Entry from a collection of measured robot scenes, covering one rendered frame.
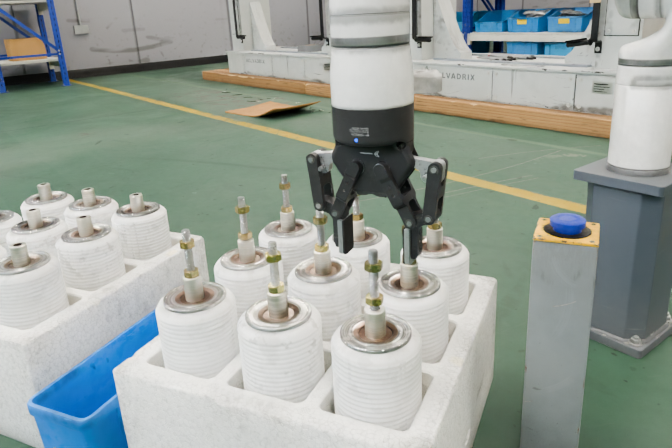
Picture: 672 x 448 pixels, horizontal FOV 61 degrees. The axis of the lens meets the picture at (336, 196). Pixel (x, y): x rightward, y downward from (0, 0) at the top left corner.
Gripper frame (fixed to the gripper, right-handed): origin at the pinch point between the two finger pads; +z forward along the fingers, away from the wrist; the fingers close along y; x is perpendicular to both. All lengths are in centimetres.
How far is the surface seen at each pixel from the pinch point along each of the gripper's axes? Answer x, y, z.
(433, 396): 1.3, 5.4, 17.4
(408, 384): -2.0, 3.9, 14.0
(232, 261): 8.8, -25.9, 10.2
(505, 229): 96, -5, 36
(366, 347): -3.1, -0.1, 10.0
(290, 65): 324, -211, 19
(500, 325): 48, 3, 36
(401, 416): -2.9, 3.4, 17.5
